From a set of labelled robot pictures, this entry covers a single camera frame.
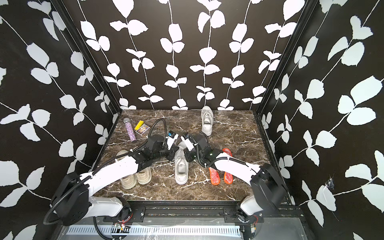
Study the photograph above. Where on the purple glitter tube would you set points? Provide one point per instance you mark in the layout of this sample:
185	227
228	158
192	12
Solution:
130	129

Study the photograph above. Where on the small purple card box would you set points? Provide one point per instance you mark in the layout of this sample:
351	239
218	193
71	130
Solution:
143	129

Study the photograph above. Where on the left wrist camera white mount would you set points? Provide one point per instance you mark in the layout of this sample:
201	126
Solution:
171	139

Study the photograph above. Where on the white sneaker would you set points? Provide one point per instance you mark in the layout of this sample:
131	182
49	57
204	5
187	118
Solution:
207	117
181	165

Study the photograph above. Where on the yellow wedge block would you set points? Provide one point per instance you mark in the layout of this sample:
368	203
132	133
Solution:
140	123

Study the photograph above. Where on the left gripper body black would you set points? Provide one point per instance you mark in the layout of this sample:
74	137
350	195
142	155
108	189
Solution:
165	153

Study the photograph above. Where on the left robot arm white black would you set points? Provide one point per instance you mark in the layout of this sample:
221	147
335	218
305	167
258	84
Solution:
74	199

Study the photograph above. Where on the red orange insole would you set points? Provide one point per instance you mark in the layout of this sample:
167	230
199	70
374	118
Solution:
214	177

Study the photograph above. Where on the beige sneaker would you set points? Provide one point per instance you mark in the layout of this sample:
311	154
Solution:
131	180
144	174

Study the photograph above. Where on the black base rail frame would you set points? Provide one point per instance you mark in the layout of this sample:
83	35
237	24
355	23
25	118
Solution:
186	211

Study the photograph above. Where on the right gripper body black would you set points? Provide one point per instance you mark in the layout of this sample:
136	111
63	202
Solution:
191	156

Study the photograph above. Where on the white slotted cable duct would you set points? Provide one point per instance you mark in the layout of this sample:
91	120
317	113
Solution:
226	231

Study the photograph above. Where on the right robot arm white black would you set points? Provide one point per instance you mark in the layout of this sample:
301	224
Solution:
267	185

